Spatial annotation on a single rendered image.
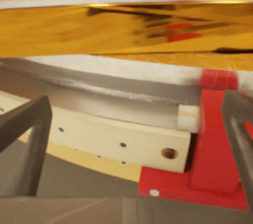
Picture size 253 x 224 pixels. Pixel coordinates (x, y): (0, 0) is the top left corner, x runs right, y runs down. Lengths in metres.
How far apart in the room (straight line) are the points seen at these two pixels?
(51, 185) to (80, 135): 0.15
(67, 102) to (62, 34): 0.07
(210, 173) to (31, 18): 0.20
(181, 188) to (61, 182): 0.18
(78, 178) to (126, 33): 0.20
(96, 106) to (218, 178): 0.12
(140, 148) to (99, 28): 0.11
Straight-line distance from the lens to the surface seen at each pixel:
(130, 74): 0.21
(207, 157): 0.18
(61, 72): 0.27
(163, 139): 0.19
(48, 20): 0.22
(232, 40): 0.24
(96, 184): 0.31
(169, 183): 0.22
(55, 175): 0.34
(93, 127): 0.21
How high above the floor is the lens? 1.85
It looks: 36 degrees down
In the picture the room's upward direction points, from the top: 2 degrees counter-clockwise
